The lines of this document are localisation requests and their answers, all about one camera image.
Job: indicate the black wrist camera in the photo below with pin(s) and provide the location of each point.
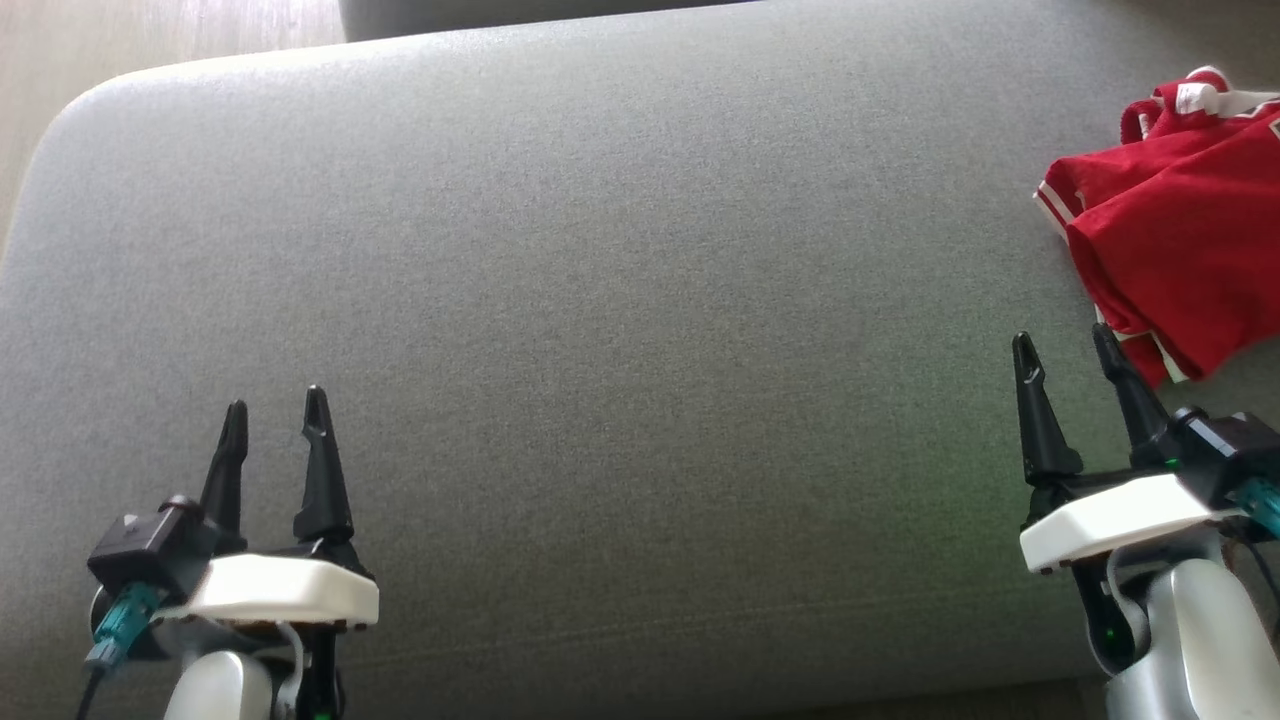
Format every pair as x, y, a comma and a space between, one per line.
1230, 450
150, 550

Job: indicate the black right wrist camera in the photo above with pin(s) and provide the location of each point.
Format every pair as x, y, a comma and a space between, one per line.
1230, 450

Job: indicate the grey fabric ottoman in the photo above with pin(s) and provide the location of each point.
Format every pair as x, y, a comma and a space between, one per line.
600, 350

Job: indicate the red shirt striped white sleeves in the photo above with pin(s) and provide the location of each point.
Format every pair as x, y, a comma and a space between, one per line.
1180, 240

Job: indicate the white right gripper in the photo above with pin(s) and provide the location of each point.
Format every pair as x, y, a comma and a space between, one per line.
1110, 520

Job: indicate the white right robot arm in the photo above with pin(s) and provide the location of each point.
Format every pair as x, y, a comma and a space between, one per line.
1200, 640

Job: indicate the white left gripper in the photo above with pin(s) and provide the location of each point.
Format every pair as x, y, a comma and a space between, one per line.
280, 590

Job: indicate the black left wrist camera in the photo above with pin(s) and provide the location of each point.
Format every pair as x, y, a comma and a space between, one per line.
150, 550

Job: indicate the red shorts white waistband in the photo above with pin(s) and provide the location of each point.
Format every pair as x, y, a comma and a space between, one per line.
1150, 110

